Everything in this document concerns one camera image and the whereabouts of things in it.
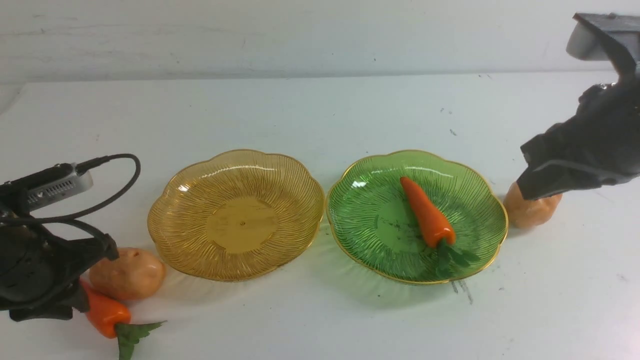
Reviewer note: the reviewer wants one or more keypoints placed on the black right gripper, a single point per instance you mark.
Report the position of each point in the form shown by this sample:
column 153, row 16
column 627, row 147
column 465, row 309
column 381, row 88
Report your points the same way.
column 598, row 146

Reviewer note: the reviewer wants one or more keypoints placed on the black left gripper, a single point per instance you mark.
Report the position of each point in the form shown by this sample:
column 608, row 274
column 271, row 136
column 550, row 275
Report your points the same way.
column 40, row 272

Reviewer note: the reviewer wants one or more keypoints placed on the toy carrot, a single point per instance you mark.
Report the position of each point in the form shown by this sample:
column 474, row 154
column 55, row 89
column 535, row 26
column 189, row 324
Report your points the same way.
column 112, row 319
column 437, row 232

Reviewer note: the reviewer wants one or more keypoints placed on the toy potato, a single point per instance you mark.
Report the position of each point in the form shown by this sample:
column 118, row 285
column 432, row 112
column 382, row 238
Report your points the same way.
column 135, row 275
column 527, row 214

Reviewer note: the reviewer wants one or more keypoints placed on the yellow ribbed plastic plate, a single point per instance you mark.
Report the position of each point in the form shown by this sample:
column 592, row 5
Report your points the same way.
column 237, row 216

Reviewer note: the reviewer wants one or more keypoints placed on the green ribbed plastic plate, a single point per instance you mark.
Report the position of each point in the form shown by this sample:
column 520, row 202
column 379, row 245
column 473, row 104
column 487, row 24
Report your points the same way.
column 372, row 221

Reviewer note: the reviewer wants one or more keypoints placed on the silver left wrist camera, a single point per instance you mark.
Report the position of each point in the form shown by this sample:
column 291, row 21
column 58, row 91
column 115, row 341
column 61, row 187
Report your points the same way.
column 45, row 187

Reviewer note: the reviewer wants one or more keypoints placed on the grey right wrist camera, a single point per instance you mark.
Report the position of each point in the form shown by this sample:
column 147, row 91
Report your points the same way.
column 608, row 36

